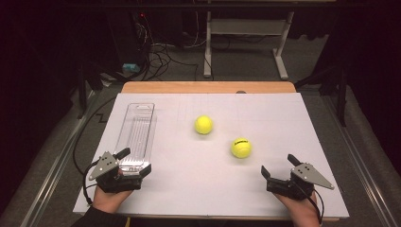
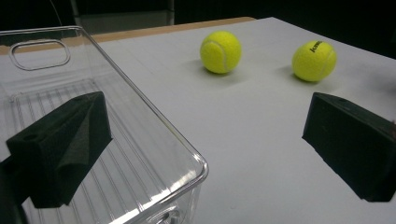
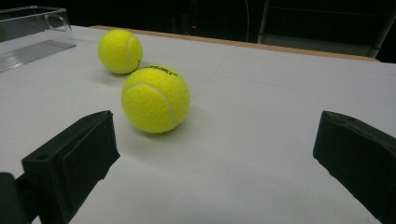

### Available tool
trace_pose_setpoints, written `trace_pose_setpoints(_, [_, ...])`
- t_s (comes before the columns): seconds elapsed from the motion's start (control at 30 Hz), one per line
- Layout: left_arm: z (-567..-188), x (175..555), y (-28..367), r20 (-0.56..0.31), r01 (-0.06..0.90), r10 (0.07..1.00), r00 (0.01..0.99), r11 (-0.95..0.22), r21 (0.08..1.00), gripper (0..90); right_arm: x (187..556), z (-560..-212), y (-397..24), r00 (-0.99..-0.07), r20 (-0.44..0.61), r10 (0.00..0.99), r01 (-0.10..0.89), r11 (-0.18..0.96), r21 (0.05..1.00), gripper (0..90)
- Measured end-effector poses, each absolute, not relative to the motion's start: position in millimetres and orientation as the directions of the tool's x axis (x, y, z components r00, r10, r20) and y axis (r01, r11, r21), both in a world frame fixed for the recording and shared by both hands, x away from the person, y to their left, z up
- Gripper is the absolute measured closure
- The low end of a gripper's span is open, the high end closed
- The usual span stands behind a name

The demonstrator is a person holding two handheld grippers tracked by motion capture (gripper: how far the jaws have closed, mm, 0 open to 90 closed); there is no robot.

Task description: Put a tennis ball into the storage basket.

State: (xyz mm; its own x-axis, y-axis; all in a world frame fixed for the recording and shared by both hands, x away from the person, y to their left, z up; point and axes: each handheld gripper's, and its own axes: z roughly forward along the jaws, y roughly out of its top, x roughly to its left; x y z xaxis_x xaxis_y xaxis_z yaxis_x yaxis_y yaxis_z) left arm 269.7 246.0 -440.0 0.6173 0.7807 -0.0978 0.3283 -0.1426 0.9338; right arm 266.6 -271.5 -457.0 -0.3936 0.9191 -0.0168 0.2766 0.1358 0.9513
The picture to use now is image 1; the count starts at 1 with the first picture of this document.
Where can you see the dark round table grommet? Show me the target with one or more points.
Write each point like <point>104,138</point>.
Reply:
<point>241,92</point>

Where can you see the dark equipment box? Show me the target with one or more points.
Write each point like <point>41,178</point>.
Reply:
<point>126,34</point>

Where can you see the white board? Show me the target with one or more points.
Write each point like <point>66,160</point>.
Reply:
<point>220,183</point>

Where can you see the white metal desk frame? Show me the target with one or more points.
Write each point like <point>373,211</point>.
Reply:
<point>246,26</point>

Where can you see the clear plastic tray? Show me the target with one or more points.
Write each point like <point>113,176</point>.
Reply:
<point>137,132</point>

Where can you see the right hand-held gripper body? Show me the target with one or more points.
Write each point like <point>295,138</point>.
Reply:
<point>288,187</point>

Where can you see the yellow tennis ball black print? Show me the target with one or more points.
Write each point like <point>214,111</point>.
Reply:
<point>241,147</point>

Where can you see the person's left hand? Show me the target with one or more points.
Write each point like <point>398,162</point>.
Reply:
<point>108,201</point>

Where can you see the black metal stand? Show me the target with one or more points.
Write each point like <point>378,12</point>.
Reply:
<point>342,94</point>

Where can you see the small teal object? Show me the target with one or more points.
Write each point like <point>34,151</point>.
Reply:
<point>130,67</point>

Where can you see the wooden table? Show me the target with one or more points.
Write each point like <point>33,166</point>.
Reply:
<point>189,87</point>

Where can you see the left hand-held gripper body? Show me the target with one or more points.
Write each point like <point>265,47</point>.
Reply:
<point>123,183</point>

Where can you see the plain yellow tennis ball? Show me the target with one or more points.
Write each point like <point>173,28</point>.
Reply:
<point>203,124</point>

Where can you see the person's right hand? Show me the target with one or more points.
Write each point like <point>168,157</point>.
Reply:
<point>301,209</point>

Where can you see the metal floor rail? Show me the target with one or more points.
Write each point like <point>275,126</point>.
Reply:
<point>50,179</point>
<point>362,164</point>

